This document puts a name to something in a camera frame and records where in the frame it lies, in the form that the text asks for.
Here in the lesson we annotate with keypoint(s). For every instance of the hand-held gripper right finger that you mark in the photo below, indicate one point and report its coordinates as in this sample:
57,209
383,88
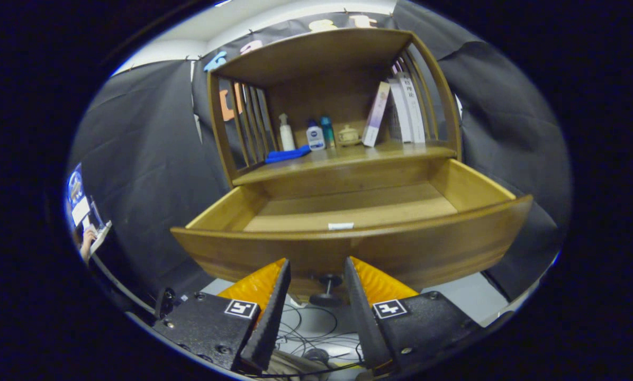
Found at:
364,317

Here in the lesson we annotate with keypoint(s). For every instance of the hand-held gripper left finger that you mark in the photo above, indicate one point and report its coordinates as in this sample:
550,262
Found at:
271,317

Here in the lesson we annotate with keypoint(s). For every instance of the wooden drawer with black knob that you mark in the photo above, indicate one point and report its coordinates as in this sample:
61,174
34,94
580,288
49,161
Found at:
427,248

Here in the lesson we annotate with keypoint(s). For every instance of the wooden countertop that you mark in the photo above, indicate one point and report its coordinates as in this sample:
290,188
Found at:
359,156

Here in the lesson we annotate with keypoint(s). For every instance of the brown wooden cabinet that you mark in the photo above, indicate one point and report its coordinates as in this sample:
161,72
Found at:
327,90

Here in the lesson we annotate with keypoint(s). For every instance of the blue folded cloth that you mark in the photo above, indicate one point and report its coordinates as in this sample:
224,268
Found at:
287,155

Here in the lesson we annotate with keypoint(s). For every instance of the white pump bottle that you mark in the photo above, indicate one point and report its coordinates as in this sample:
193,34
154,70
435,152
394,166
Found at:
287,140

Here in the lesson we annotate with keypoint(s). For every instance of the beige lidded teacup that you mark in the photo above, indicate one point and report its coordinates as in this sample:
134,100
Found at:
349,136

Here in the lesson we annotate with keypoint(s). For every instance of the white lotion bottle blue cap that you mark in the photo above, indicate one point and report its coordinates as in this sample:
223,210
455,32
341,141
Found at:
315,138

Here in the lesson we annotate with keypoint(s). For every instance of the small white side table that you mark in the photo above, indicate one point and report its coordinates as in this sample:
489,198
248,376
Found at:
102,235

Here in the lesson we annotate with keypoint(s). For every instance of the teal blue bottle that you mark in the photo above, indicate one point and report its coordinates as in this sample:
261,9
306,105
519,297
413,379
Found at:
327,132

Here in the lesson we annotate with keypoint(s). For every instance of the purple white book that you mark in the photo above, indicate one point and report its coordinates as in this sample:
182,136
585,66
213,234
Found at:
374,116

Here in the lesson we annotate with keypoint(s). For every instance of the patterned cover book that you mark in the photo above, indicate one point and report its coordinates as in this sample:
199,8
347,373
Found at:
396,116

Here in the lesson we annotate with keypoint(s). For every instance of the white book black characters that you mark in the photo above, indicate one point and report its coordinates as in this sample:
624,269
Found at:
414,114

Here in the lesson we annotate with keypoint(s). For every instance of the computer monitor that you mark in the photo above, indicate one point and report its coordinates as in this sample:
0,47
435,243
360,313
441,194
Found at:
74,188

